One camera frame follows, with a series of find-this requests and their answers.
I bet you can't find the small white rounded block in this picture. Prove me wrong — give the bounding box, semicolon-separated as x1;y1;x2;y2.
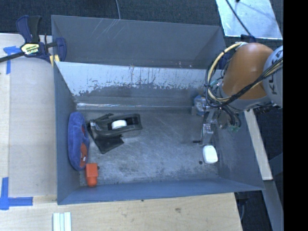
202;145;219;164

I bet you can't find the pale wood flat board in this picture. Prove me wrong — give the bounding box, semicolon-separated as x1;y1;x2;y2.
8;56;58;198

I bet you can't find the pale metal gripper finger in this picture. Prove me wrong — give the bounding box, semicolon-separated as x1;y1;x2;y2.
201;119;216;146
192;95;208;116

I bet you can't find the blue plush toy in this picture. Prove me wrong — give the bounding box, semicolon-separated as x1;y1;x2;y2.
67;112;90;171

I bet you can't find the grey metal bin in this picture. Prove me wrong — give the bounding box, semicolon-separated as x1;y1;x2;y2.
51;14;266;205

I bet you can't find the orange block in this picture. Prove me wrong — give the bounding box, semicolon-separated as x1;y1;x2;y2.
85;163;99;187

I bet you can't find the black tape dispenser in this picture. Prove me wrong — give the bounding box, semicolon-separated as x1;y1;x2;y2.
86;113;143;154

